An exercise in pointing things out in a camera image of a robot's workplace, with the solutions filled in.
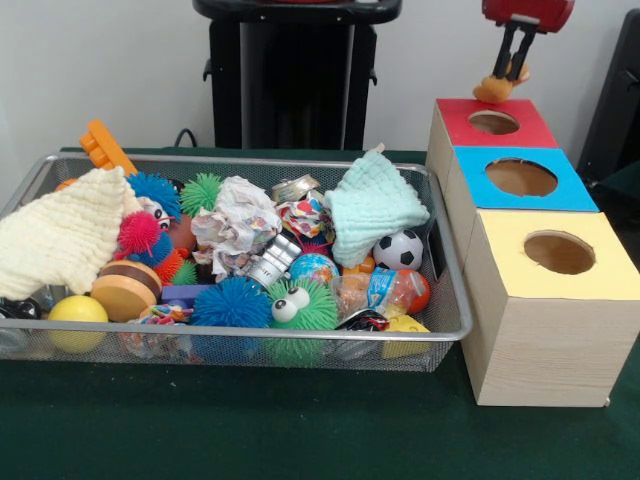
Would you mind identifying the black stand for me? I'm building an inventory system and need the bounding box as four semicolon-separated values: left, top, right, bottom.
574;8;640;174

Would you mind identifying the pink blue fuzzy caterpillar toy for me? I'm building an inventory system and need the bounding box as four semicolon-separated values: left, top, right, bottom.
117;197;199;286

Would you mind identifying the tan brown toy hamburger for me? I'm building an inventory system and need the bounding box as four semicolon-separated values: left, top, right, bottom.
90;259;164;323

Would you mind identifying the cream muslin cloth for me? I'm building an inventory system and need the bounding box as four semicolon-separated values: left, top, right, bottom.
0;166;144;301

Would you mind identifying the green spiky toy with eyes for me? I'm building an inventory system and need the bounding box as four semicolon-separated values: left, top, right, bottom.
267;279;340;331

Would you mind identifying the shallow wire mesh bin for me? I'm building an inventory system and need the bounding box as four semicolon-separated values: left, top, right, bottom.
0;152;474;374

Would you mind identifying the orange plastic toy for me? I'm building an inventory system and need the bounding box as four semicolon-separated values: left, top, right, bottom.
79;118;139;176

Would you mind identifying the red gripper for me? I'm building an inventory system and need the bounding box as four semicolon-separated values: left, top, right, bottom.
482;0;576;82

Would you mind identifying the wooden box with three holes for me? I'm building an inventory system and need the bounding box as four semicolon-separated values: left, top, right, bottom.
425;98;640;409

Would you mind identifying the blue spiky ball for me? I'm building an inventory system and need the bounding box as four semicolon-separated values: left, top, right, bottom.
127;172;184;221
192;277;274;329

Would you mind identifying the light blue muslin cloth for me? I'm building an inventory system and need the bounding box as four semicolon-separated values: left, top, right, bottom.
323;149;431;269

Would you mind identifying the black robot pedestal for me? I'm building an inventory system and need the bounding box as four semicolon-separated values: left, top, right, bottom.
192;0;404;151

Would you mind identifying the dark green side tablecloth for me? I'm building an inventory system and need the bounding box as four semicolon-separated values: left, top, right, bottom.
592;159;640;236

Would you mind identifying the orange brown plush toy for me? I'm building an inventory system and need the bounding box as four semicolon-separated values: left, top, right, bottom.
473;62;532;105

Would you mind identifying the yellow ball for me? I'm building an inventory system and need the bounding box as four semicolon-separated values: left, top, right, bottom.
48;294;110;354

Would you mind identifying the black white soccer ball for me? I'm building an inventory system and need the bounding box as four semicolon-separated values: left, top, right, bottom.
373;228;425;272

